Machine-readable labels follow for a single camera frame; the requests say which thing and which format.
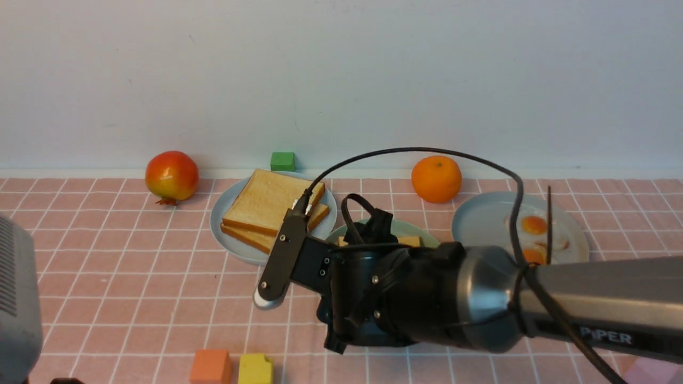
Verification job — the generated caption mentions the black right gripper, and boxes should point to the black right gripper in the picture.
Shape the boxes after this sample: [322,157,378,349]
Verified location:
[291,209,415,355]

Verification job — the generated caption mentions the toast slice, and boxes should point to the toast slice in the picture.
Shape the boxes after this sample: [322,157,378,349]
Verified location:
[337,236,424,246]
[220,204,331,254]
[223,169,312,236]

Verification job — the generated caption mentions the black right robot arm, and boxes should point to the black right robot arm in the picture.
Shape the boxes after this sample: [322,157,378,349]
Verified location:
[271,211,681,364]

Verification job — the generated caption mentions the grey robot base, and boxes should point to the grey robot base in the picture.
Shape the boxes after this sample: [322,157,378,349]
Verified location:
[1,215,43,383]

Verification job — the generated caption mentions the teal center plate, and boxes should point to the teal center plate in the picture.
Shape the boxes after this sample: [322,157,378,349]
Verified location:
[326,219,441,248]

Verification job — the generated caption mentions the orange fruit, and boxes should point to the orange fruit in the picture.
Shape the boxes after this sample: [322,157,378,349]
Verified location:
[411,156,463,204]

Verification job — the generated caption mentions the grey-blue egg plate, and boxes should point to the grey-blue egg plate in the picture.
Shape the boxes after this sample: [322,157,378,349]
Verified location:
[451,190,590,265]

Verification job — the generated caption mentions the yellow cube block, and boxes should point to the yellow cube block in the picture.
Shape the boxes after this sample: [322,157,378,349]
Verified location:
[237,354,275,384]

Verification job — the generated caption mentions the green cube block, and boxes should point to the green cube block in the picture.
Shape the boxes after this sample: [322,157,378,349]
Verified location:
[270,151,297,172]

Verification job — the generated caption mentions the grey-blue bread plate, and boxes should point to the grey-blue bread plate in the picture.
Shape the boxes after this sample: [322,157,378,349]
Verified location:
[210,177,337,266]

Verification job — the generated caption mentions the front fried egg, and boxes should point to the front fried egg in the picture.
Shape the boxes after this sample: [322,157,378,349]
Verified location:
[521,242,552,265]

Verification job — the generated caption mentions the fried egg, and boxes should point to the fried egg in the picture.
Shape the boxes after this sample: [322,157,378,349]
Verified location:
[521,242,552,265]
[516,214,570,251]

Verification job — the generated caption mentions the back fried egg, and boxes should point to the back fried egg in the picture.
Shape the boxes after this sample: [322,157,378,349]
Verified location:
[516,214,570,251]

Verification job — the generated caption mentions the orange cube block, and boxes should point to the orange cube block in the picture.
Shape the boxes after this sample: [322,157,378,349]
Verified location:
[189,349,233,384]

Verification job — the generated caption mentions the red yellow pomegranate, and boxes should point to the red yellow pomegranate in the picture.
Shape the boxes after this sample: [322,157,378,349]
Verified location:
[145,150,200,206]

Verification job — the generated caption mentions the pink checkered tablecloth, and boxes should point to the pink checkered tablecloth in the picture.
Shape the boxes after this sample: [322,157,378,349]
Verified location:
[1,177,682,383]

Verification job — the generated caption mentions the pink cube block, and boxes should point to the pink cube block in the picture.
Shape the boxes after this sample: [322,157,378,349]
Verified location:
[623,357,682,383]

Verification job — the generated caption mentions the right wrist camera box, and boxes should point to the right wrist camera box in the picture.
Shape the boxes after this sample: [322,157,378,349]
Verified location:
[253,209,308,310]

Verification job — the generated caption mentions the black right camera cable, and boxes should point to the black right camera cable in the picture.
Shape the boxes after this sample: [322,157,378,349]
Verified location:
[291,147,630,384]

